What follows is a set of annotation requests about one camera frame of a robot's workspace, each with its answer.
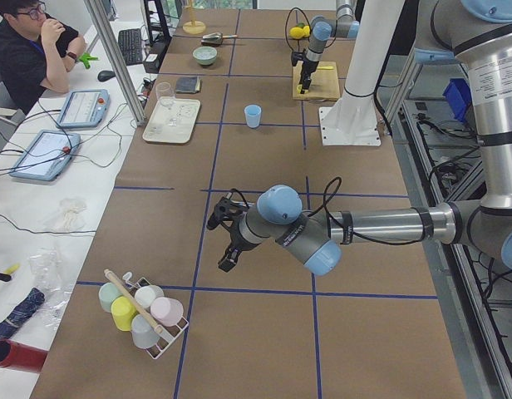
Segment clear wine glass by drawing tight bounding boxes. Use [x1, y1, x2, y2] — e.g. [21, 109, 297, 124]
[155, 82, 178, 126]

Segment white gloves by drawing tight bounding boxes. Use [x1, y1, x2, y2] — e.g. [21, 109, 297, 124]
[45, 197, 87, 233]

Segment grey folded cloth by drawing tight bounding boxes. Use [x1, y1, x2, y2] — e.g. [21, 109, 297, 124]
[175, 76, 201, 94]

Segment cream bear tray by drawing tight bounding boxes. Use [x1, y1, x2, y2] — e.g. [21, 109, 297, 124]
[142, 99, 200, 145]

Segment green cup on rack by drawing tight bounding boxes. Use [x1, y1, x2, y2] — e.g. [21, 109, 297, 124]
[98, 282, 121, 313]

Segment black computer mouse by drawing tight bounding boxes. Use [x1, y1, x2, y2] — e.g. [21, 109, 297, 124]
[97, 70, 116, 82]

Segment yellow whole lemon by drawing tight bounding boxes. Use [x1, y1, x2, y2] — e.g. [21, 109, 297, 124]
[289, 26, 304, 40]

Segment blue plastic cup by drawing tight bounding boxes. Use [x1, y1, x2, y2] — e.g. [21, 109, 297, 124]
[244, 104, 262, 129]

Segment wooden mug tree stand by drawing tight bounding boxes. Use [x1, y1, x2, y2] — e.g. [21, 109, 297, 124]
[182, 0, 206, 35]

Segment blue teach pendant far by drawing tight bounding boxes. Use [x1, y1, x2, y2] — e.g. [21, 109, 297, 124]
[56, 89, 110, 129]

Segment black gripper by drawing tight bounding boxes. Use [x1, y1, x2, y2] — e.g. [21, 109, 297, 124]
[206, 190, 256, 273]
[291, 49, 318, 94]

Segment pink cup on rack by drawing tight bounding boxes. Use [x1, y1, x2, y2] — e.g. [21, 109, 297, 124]
[150, 297, 184, 327]

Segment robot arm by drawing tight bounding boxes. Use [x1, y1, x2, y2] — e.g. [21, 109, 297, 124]
[207, 1, 512, 275]
[291, 0, 360, 94]

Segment wooden cutting board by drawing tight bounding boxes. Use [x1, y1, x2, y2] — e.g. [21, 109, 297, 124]
[292, 61, 342, 101]

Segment blue teach pendant near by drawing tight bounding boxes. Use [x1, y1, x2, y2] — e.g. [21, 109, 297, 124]
[8, 130, 81, 181]

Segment folded dark umbrella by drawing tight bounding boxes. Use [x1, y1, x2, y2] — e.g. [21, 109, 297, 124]
[0, 288, 45, 341]

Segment red cylinder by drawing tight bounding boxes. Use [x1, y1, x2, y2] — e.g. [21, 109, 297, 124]
[0, 340, 47, 373]

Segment green bowl of ice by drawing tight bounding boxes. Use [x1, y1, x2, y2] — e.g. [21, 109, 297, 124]
[192, 46, 218, 67]

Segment grey cup on rack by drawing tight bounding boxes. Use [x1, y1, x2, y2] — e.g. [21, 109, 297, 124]
[131, 314, 159, 349]

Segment yellow cup on rack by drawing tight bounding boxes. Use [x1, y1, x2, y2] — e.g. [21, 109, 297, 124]
[111, 296, 137, 332]

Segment black keyboard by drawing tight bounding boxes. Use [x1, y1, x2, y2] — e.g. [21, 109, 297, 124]
[117, 28, 143, 66]

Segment steel ice scoop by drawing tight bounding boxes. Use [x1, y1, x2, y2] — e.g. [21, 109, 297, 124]
[201, 32, 238, 47]

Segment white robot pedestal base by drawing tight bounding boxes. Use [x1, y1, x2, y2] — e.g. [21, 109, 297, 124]
[319, 0, 405, 146]

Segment white cup on rack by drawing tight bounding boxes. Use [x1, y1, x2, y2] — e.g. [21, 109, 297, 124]
[134, 285, 164, 311]

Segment blue teach pendant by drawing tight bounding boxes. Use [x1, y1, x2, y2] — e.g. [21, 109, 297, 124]
[8, 130, 81, 181]
[56, 89, 110, 129]

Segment seated person in black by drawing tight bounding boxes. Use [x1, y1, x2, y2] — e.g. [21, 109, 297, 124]
[0, 1, 86, 114]

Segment white cup rack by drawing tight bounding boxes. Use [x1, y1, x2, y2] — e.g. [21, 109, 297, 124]
[104, 269, 189, 359]

